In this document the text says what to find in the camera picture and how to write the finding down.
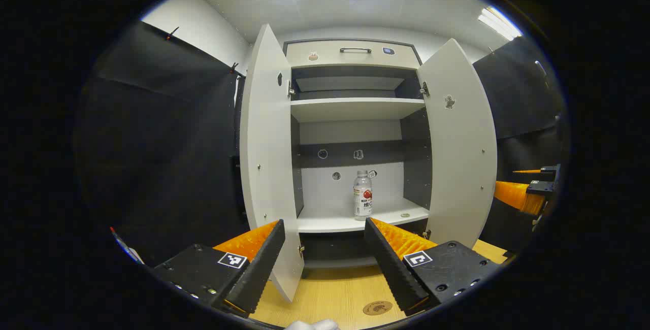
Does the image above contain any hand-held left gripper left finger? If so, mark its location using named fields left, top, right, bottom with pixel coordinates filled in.
left=152, top=219, right=286, bottom=318

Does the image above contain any grey cabinet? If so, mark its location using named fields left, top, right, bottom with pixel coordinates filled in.
left=282, top=39, right=432, bottom=270

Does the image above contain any clear plastic bottle red label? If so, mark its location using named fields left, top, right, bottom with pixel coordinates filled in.
left=353, top=170, right=373, bottom=220

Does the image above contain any grey cabinet door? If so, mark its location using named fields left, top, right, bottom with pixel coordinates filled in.
left=416, top=39, right=498, bottom=249
left=240, top=24, right=305, bottom=303

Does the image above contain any black backdrop cloth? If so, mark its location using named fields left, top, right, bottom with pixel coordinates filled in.
left=76, top=20, right=567, bottom=267

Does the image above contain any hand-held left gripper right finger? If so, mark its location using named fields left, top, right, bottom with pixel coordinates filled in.
left=364, top=217, right=501, bottom=316

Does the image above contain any long ceiling light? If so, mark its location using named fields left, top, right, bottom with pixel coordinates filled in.
left=477, top=7, right=524, bottom=41

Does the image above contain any round brown coaster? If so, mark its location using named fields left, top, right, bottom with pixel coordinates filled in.
left=363, top=300, right=393, bottom=316

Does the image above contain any grey cabinet drawer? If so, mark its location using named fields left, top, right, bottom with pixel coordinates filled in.
left=285, top=41, right=421, bottom=70

